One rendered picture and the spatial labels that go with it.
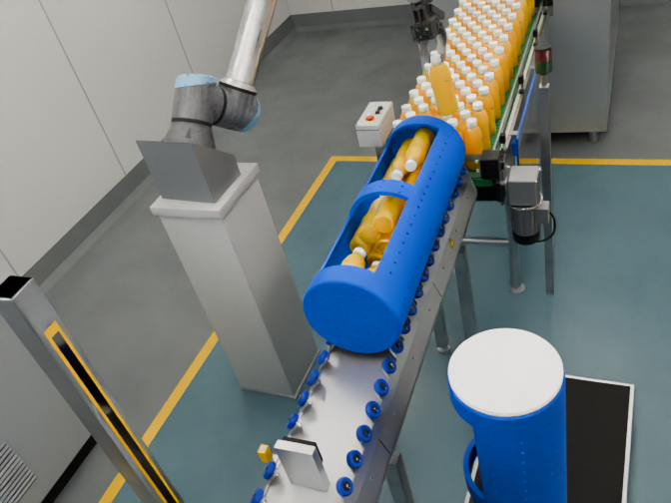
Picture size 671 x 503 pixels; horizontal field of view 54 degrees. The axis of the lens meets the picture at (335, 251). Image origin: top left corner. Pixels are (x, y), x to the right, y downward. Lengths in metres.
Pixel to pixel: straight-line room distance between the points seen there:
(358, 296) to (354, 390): 0.28
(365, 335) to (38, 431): 1.71
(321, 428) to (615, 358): 1.65
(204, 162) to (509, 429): 1.40
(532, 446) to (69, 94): 3.87
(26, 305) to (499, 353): 1.10
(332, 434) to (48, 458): 1.69
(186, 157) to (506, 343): 1.29
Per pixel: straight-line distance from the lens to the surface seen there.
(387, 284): 1.75
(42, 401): 3.09
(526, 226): 2.76
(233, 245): 2.53
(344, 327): 1.84
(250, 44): 2.61
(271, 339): 2.86
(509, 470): 1.80
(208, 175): 2.43
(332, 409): 1.83
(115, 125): 5.10
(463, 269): 2.74
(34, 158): 4.60
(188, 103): 2.49
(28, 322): 1.32
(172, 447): 3.21
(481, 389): 1.66
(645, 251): 3.64
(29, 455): 3.12
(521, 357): 1.72
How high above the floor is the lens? 2.33
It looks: 37 degrees down
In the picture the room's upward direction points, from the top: 16 degrees counter-clockwise
